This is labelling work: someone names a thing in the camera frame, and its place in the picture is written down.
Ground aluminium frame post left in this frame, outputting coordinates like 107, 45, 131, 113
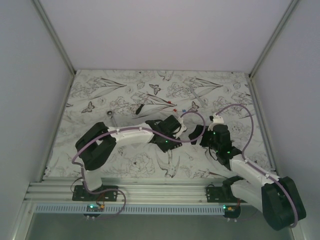
31, 0, 77, 76

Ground silver ratchet wrench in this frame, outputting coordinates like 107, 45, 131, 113
106, 110, 117, 128

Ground right controller board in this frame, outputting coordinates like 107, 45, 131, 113
223, 205, 241, 223

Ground aluminium frame post right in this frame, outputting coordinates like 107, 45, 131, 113
248, 0, 301, 79

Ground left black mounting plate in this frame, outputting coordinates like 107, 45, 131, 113
72, 185, 119, 202

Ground black mounting plate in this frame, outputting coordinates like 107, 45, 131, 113
72, 185, 119, 202
205, 184, 238, 204

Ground controller board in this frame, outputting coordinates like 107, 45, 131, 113
223, 205, 241, 223
83, 204, 104, 220

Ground aluminium frame post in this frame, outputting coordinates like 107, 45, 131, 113
248, 0, 301, 79
31, 0, 77, 76

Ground left controller board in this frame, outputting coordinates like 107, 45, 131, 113
83, 204, 104, 220

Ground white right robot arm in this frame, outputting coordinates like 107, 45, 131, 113
188, 124, 307, 231

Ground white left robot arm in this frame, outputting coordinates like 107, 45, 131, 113
75, 115, 187, 201

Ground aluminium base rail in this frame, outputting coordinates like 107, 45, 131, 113
23, 181, 253, 204

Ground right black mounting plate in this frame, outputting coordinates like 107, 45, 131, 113
205, 184, 238, 204

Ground white slotted cable duct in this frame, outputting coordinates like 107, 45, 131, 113
34, 203, 224, 216

